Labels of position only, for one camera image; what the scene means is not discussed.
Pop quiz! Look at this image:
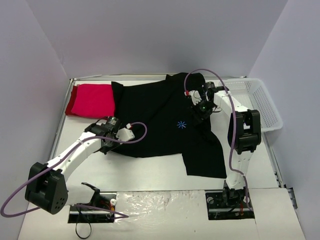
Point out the black t shirt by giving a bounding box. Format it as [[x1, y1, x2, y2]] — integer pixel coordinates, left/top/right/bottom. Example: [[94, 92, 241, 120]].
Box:
[[111, 72, 227, 179]]

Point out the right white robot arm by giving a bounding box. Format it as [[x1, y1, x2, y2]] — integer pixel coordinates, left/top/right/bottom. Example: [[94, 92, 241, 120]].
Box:
[[184, 82, 262, 207]]

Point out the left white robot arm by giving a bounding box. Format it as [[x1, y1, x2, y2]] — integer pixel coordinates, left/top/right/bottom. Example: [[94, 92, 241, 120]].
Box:
[[24, 116, 121, 215]]

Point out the folded red t shirt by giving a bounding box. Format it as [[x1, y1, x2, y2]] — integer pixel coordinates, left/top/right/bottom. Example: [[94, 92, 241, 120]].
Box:
[[65, 83, 115, 119]]

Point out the white plastic basket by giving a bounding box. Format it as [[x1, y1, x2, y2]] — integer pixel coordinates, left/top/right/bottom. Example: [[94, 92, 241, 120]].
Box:
[[224, 78, 283, 133]]

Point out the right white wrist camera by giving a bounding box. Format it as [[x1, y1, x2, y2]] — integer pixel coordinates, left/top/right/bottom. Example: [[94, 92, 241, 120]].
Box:
[[184, 90, 203, 106]]

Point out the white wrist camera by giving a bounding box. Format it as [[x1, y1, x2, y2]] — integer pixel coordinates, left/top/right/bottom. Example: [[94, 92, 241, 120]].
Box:
[[116, 123, 135, 142], [184, 90, 203, 106]]

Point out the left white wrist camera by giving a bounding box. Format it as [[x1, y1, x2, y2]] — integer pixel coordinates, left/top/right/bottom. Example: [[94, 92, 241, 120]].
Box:
[[116, 123, 135, 142]]

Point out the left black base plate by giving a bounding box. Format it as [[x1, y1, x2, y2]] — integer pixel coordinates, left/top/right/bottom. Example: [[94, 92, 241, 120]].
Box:
[[67, 192, 117, 224]]

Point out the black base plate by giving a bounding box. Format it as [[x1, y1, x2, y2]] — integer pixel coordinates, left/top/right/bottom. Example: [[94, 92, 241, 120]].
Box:
[[205, 190, 255, 221], [67, 192, 117, 224]]

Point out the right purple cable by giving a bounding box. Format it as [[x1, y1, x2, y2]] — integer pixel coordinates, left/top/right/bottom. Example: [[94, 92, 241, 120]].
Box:
[[183, 68, 252, 210]]

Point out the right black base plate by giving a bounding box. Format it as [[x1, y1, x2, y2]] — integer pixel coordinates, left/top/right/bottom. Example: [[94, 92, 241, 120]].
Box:
[[205, 190, 255, 221]]

